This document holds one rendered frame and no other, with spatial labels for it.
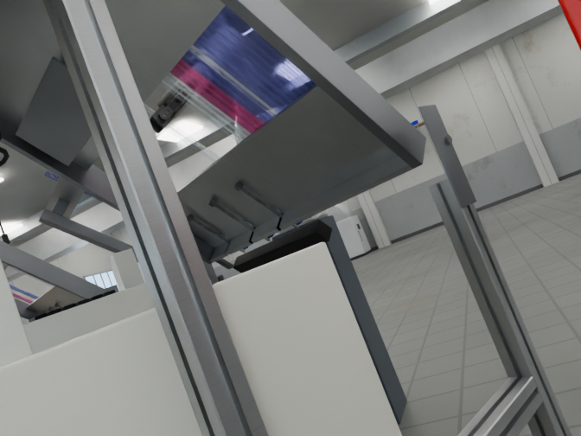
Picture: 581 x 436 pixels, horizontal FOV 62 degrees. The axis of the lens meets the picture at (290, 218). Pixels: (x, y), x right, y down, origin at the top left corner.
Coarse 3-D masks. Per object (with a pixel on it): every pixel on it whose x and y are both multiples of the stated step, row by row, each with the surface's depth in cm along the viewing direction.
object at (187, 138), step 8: (144, 104) 94; (152, 112) 94; (168, 128) 96; (176, 128) 97; (176, 136) 97; (184, 136) 97; (192, 144) 98; (200, 144) 99; (200, 152) 100; (208, 152) 100
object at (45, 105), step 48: (0, 0) 79; (144, 0) 72; (192, 0) 70; (0, 48) 88; (48, 48) 85; (144, 48) 79; (0, 96) 100; (48, 96) 90; (144, 96) 89; (48, 144) 103
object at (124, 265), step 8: (112, 256) 140; (120, 256) 141; (128, 256) 142; (112, 264) 142; (120, 264) 141; (128, 264) 142; (136, 264) 143; (120, 272) 140; (128, 272) 141; (136, 272) 142; (120, 280) 140; (128, 280) 140; (136, 280) 142; (120, 288) 142
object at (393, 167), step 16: (400, 160) 82; (368, 176) 88; (384, 176) 84; (336, 192) 94; (352, 192) 89; (304, 208) 101; (320, 208) 96; (272, 224) 109; (288, 224) 104; (240, 240) 119; (256, 240) 113; (224, 256) 124
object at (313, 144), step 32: (320, 96) 78; (288, 128) 86; (320, 128) 84; (352, 128) 82; (224, 160) 98; (256, 160) 95; (288, 160) 93; (320, 160) 91; (352, 160) 88; (384, 160) 86; (192, 192) 111; (224, 192) 107; (256, 192) 104; (288, 192) 101; (320, 192) 99; (192, 224) 123; (224, 224) 119; (256, 224) 115
